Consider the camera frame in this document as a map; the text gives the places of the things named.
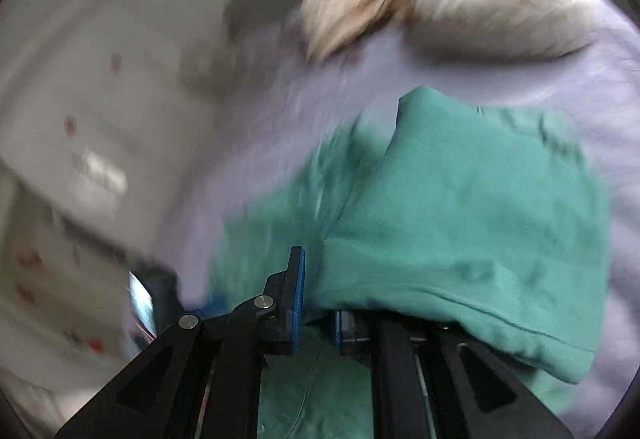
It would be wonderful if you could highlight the white wardrobe with red decals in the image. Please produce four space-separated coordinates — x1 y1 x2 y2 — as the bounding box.
0 14 213 400

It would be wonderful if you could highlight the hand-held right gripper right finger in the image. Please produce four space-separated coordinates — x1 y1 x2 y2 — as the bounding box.
332 309 576 439

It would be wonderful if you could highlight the white round fan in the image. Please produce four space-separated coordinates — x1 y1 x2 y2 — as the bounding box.
179 43 227 87

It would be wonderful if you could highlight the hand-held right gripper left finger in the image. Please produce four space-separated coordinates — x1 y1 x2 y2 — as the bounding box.
55 246 306 439

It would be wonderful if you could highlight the beige quilted cover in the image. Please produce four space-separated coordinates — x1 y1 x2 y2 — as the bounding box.
299 0 442 63

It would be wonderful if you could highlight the green garment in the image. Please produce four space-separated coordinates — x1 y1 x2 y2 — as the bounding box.
207 86 612 439

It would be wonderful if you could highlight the lavender plush blanket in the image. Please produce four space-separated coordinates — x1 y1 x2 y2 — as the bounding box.
165 0 640 439

